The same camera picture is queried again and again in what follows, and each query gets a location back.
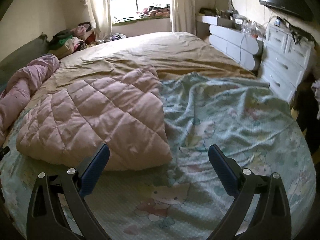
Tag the pink quilted jacket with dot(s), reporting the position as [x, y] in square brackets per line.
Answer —
[125, 113]

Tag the cream curtain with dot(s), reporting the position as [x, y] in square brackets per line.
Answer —
[183, 16]
[100, 18]

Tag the left cream curtain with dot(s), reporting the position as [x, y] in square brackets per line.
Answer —
[100, 18]

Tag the grey green headboard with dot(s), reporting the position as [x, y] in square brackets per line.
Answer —
[22, 56]

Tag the tan bed sheet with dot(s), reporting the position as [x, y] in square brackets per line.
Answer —
[173, 54]

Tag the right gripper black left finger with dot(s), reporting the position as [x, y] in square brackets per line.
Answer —
[46, 219]

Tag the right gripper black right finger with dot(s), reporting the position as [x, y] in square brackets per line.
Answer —
[272, 217]

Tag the teal cartoon print blanket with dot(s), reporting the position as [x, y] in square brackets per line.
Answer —
[185, 199]

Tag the white drawer cabinet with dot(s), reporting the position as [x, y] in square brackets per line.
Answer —
[285, 62]

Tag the right cream curtain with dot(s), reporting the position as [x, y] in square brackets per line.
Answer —
[183, 16]

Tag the clothes on window sill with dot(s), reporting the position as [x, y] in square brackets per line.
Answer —
[161, 11]

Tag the pile of clothes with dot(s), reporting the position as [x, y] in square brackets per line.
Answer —
[68, 41]

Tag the pink rolled duvet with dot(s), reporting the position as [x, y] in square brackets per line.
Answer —
[22, 86]

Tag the white vanity mirror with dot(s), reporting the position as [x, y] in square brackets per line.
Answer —
[224, 5]

